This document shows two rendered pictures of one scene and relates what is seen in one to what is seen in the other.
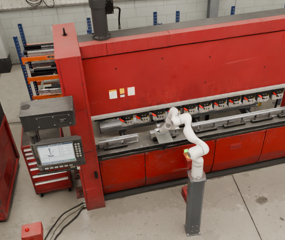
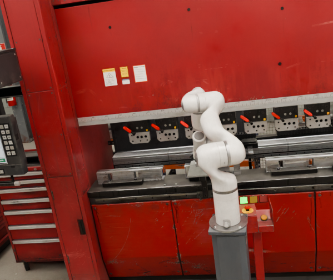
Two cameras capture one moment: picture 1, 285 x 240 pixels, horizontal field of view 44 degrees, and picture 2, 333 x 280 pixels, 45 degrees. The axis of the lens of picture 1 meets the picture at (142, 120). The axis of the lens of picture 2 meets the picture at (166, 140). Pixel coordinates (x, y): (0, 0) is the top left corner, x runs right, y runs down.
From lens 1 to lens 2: 2.27 m
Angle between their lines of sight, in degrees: 28
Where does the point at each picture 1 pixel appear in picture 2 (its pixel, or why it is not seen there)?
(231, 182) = not seen: outside the picture
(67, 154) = not seen: outside the picture
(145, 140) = (177, 179)
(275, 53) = not seen: outside the picture
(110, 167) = (111, 220)
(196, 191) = (227, 261)
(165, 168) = not seen: hidden behind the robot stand
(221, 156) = (332, 235)
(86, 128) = (56, 126)
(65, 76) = (15, 21)
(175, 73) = (217, 40)
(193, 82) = (256, 61)
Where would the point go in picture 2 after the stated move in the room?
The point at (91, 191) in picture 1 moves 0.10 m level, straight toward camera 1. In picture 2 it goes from (76, 260) to (71, 269)
